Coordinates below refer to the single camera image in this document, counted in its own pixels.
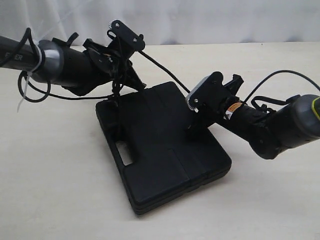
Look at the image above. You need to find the white zip tie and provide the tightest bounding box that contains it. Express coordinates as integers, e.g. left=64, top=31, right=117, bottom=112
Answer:
left=16, top=40, right=51, bottom=113

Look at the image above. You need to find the black braided rope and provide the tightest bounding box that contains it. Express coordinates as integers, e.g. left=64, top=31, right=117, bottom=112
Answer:
left=112, top=49, right=193, bottom=131

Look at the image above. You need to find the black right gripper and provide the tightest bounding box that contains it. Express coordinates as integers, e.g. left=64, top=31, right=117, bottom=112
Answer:
left=186, top=74, right=244, bottom=140

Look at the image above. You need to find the black plastic carrying case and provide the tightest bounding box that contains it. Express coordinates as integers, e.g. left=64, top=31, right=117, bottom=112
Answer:
left=95, top=81, right=232, bottom=215

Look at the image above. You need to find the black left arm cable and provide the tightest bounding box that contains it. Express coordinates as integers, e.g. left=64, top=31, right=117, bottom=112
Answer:
left=17, top=27, right=121, bottom=103

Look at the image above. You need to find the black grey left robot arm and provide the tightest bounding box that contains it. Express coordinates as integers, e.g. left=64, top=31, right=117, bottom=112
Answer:
left=3, top=38, right=146, bottom=97

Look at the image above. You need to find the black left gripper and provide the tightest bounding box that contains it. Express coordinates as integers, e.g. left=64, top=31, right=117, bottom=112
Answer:
left=82, top=38, right=147, bottom=91

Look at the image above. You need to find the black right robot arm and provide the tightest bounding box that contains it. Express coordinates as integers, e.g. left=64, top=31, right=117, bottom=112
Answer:
left=185, top=71, right=320, bottom=160

